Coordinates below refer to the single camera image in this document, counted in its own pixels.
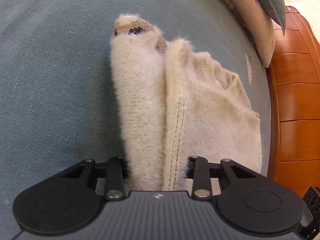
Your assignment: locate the blue floral bed sheet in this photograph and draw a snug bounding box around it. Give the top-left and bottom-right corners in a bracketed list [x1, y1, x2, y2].
[1, 0, 271, 239]

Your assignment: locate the orange wooden headboard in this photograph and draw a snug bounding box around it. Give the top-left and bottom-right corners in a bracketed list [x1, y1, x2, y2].
[266, 6, 320, 197]

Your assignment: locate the grey-green pillow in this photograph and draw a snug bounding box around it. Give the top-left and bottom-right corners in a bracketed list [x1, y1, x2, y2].
[246, 0, 286, 36]

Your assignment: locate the cream floral pillow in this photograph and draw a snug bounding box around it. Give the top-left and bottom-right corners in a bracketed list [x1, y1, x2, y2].
[223, 0, 276, 68]

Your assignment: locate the cream knit sweater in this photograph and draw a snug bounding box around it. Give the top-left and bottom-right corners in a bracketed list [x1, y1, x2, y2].
[110, 15, 262, 191]

